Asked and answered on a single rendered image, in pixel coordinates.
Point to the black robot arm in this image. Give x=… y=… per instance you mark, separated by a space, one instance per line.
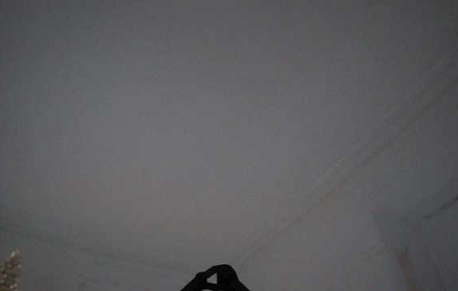
x=227 y=280

